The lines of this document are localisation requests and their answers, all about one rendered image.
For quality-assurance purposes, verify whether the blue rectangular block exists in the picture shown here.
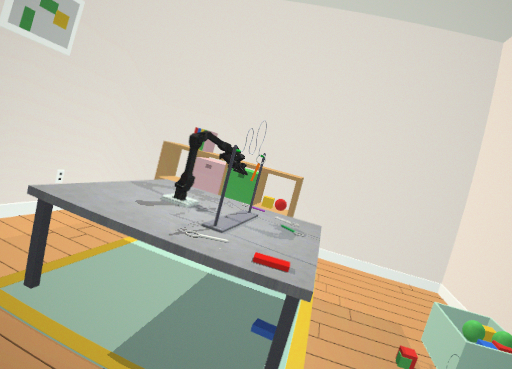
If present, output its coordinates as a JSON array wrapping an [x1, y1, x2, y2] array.
[[250, 318, 277, 340]]

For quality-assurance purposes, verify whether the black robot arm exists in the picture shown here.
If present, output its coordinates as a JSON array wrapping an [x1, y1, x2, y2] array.
[[172, 131, 245, 201]]

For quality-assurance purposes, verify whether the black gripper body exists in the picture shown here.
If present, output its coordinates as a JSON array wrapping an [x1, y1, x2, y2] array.
[[227, 157, 247, 169]]

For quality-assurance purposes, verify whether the red rectangular block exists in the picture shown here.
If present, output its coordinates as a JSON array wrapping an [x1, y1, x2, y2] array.
[[253, 252, 290, 272]]

